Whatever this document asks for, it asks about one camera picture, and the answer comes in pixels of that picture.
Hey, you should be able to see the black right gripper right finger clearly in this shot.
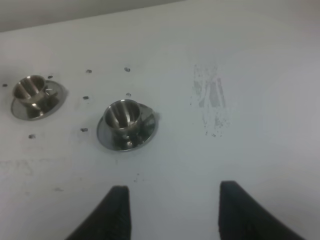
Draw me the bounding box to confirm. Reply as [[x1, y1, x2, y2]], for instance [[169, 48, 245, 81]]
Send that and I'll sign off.
[[218, 181, 303, 240]]

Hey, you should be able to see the steel teacup far right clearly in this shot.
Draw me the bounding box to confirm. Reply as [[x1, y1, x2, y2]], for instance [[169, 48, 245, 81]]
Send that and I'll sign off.
[[12, 75, 57, 111]]

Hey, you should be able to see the steel saucer near centre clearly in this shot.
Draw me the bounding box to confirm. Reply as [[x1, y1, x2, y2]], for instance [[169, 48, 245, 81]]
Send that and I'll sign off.
[[96, 103, 157, 152]]

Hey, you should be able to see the steel teacup near centre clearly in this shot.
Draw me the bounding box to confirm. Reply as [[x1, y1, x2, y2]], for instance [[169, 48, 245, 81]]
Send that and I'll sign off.
[[102, 99, 143, 139]]

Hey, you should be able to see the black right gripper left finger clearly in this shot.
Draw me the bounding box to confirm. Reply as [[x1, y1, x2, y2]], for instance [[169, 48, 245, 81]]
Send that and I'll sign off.
[[67, 185, 131, 240]]

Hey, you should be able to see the steel saucer far right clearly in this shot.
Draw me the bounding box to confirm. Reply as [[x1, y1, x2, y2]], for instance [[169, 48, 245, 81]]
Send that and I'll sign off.
[[10, 80, 68, 121]]

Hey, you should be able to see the steel teacup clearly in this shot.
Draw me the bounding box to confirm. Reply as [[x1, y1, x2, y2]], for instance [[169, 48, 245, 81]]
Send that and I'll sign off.
[[102, 99, 143, 139], [12, 75, 57, 111]]

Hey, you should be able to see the steel saucer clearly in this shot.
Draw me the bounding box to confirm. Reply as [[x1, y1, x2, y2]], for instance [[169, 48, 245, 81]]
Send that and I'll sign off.
[[10, 80, 68, 121], [96, 103, 157, 152]]

